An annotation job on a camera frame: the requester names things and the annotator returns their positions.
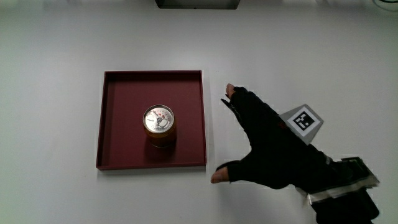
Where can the person's right hand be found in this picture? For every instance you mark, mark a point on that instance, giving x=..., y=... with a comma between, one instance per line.
x=273, y=149

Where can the gold red bull can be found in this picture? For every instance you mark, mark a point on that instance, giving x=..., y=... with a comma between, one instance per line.
x=159, y=124

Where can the dark red square plate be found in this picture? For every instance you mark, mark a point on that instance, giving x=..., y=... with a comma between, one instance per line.
x=127, y=137

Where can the person's right forearm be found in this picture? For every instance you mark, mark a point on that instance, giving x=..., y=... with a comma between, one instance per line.
x=345, y=208

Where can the dark grey box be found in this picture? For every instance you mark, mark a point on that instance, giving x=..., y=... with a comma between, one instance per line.
x=197, y=3

